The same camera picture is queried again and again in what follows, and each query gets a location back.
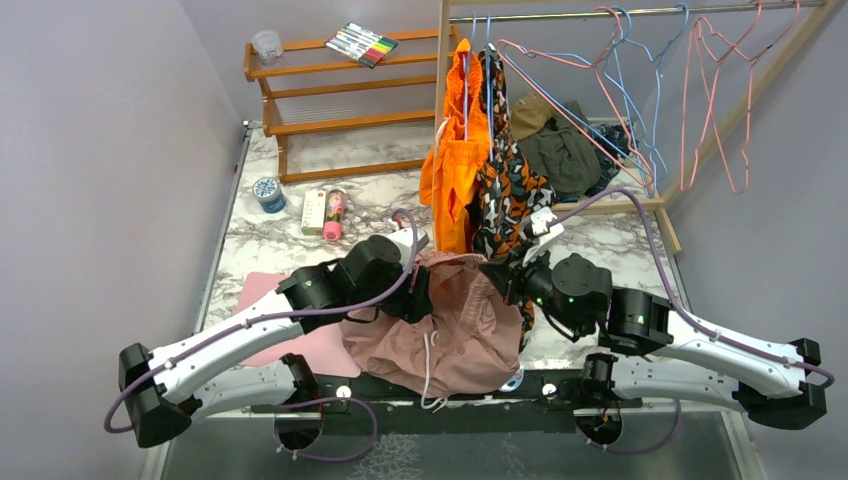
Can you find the pink floral bottle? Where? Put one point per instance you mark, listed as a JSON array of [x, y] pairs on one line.
[[335, 209]]

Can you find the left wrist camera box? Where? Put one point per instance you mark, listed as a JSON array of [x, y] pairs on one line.
[[410, 242]]

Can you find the pink shorts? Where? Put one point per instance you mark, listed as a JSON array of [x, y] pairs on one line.
[[468, 344]]

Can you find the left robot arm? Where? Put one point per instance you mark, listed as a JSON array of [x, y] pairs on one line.
[[165, 389]]

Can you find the blue hanger holding shorts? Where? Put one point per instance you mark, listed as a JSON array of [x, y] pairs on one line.
[[487, 87]]

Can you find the wooden clothes rack frame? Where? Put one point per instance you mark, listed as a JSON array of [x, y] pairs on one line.
[[797, 43]]

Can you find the clear plastic cup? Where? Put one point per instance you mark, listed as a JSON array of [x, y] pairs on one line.
[[268, 47]]

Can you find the tan folded garment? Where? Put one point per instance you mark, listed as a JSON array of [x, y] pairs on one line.
[[529, 115]]

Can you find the marker pen set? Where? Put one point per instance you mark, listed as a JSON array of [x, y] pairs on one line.
[[361, 45]]

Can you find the olive green garment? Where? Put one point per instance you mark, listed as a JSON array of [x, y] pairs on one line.
[[562, 153]]

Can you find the wooden shelf rack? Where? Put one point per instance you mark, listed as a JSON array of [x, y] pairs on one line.
[[316, 90]]

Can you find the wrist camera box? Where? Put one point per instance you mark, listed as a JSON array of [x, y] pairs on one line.
[[410, 242], [541, 230]]

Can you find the white rectangular box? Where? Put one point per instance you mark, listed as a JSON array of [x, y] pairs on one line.
[[313, 212]]

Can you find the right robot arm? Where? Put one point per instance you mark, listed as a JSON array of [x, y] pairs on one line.
[[650, 349]]

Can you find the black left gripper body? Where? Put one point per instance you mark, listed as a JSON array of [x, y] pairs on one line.
[[404, 303]]

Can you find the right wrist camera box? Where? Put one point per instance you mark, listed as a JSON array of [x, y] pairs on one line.
[[541, 230]]

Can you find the pink wire hanger right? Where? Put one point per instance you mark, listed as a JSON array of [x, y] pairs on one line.
[[720, 73]]

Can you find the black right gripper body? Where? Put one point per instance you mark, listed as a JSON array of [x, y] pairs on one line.
[[533, 281]]

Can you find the camouflage orange black shorts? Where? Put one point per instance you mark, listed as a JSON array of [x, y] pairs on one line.
[[508, 189]]

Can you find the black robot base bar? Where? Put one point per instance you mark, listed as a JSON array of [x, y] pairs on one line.
[[544, 401]]

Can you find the clear plastic toy package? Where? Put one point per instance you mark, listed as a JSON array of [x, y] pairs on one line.
[[514, 382]]

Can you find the metal hanging rod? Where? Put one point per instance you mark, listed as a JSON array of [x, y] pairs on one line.
[[663, 11]]

